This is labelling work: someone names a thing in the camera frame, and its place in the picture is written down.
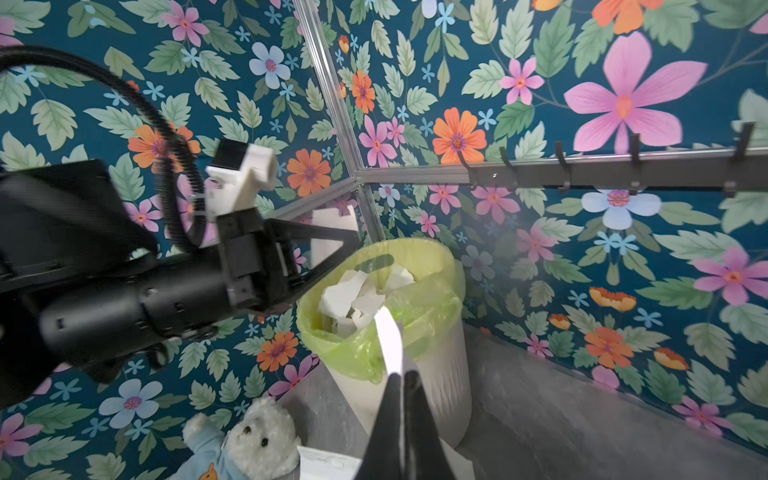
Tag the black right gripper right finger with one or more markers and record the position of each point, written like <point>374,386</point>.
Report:
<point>424,457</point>

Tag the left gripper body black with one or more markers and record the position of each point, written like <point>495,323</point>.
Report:
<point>243,250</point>

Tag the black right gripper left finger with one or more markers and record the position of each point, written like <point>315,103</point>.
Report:
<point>383,455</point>

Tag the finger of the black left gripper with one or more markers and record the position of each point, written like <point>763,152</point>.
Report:
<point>285,281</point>

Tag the receipt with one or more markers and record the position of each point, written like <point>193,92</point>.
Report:
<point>390,340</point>

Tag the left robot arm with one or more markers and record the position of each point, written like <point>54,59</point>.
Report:
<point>82,284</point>

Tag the aluminium crossbar left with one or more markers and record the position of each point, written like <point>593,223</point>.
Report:
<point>315,201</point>

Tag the aluminium crossbar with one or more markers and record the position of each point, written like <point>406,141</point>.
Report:
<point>423,175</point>
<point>315,201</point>

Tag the torn paper pieces in bin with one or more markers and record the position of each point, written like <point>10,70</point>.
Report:
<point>352,302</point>

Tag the white plush toy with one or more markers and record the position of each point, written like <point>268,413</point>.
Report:
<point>263,445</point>

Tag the green plastic bin liner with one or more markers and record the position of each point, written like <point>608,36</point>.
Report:
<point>417,280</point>

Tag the black hook rack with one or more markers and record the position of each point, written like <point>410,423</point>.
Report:
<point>728,170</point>

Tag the aluminium crossbar rear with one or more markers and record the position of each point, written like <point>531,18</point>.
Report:
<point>423,175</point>

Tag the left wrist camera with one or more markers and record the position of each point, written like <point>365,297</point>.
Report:
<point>238,172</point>

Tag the aluminium frame post left rear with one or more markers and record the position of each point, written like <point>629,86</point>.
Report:
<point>329,82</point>

